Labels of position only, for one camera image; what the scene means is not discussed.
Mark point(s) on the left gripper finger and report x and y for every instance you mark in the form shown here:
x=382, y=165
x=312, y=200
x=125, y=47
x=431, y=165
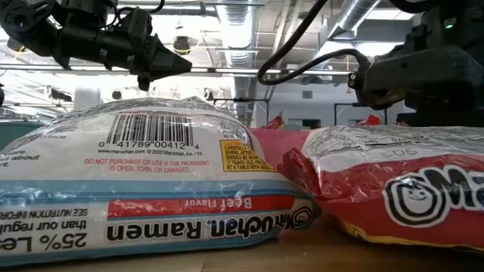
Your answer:
x=166, y=56
x=168, y=70

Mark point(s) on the green-edged ramen packet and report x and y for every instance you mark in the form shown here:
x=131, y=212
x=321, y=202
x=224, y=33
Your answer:
x=277, y=122

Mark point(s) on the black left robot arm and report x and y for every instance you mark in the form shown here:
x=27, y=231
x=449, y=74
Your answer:
x=75, y=41

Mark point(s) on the black round ceiling device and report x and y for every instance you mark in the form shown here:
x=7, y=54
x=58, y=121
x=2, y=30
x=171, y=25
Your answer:
x=181, y=44

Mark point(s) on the thin black metal rack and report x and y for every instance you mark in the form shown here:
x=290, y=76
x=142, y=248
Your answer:
x=242, y=99
x=335, y=113

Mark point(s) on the red white ramen packet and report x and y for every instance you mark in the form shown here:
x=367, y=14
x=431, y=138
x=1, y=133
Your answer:
x=378, y=196

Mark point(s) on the blue white ramen packet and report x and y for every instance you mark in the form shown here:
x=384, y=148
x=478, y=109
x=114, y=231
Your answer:
x=151, y=170

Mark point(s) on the red plastic tray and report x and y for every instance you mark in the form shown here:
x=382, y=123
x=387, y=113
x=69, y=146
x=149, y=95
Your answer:
x=280, y=145

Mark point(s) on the teal rectangular container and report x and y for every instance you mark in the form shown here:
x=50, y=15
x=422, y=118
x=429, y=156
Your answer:
x=19, y=132

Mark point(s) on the long ceiling light rail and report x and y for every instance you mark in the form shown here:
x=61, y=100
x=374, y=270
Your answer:
x=227, y=70

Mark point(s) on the silver ventilation duct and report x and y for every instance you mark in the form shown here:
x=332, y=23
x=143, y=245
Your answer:
x=238, y=38
x=351, y=15

